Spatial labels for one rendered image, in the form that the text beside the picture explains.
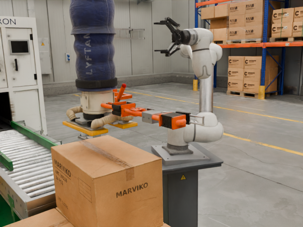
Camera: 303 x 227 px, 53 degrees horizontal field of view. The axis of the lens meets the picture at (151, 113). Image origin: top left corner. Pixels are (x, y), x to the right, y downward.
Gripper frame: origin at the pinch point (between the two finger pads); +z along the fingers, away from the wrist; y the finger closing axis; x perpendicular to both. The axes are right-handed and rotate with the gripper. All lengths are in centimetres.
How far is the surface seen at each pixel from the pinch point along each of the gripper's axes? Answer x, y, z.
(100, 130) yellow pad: 9, 46, 31
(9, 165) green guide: 139, 98, 45
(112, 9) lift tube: 16.0, -14.5, 16.1
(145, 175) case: -6, 70, 15
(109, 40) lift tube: 16.6, 0.9, 18.6
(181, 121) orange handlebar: -40, 34, 23
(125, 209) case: -5, 85, 28
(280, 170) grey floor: 46, 158, -239
